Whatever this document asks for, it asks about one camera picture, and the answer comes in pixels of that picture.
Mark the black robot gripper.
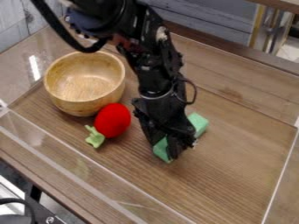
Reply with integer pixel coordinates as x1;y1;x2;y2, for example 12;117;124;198
132;69;197;159

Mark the green rectangular stick block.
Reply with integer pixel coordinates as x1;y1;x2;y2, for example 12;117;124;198
154;113;210;164

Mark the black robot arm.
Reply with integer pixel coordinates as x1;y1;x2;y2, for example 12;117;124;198
30;0;197;160

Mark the brown wooden bowl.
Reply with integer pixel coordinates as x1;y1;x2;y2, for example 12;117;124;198
43;51;127;117

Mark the red felt strawberry toy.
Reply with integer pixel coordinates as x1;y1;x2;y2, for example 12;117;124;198
86;103;131;149

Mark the clear acrylic front barrier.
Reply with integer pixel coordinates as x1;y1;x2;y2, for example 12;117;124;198
0;105;195;224

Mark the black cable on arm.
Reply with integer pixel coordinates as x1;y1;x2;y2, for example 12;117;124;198
30;0;115;54

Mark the black table leg bracket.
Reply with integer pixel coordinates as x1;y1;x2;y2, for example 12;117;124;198
0;180;70;224

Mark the gold metal frame background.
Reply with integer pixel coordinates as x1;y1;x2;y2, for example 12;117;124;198
249;4;295;55

